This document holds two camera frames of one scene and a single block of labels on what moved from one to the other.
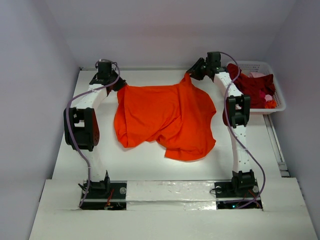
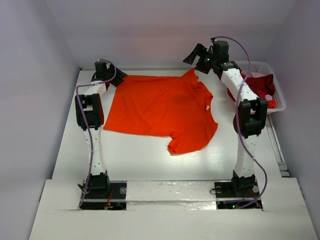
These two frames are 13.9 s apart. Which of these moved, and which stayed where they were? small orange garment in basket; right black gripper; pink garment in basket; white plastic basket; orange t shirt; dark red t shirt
Moved: orange t shirt; right black gripper
Stayed: dark red t shirt; pink garment in basket; white plastic basket; small orange garment in basket
